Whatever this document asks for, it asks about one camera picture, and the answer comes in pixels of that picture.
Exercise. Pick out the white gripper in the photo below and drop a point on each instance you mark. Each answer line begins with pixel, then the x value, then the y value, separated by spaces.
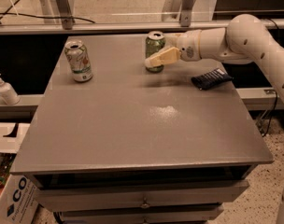
pixel 187 46

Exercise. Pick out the green soda can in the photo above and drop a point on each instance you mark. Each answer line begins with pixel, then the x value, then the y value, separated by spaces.
pixel 154 42

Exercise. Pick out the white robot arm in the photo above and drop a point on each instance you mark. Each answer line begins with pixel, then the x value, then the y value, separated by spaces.
pixel 245 39

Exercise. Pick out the white soda can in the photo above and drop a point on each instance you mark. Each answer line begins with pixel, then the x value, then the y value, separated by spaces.
pixel 77 56

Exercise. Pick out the blue chip bag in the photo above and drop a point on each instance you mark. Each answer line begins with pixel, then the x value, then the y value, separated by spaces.
pixel 210 79

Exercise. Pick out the grey drawer cabinet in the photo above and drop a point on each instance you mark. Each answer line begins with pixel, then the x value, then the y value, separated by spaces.
pixel 129 147

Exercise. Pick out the white pump bottle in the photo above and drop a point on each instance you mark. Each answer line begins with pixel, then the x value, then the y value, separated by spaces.
pixel 7 93

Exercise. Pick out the white cardboard box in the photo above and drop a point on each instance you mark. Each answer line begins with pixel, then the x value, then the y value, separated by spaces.
pixel 17 203

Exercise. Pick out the right metal bracket post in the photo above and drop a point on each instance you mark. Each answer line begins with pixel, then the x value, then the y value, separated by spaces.
pixel 186 13

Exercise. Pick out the metal bracket post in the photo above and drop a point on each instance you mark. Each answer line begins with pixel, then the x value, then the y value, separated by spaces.
pixel 186 13
pixel 66 8

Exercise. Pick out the left metal bracket post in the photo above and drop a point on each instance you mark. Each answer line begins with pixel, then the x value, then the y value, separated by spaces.
pixel 66 8

